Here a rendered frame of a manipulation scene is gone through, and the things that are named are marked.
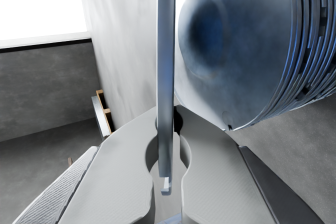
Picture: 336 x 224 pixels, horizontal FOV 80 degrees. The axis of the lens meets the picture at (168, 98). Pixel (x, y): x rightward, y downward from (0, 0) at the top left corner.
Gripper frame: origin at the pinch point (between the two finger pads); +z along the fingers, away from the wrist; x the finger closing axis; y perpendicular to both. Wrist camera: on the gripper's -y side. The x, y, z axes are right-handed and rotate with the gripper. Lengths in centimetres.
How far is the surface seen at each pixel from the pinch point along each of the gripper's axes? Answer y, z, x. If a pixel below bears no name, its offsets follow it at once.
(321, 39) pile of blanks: -1.8, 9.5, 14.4
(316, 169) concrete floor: 27.7, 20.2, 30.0
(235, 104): 7.1, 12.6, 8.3
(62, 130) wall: 274, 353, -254
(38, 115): 222, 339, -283
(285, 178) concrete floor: 36, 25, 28
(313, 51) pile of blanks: -0.7, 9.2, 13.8
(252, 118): 7.7, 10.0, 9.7
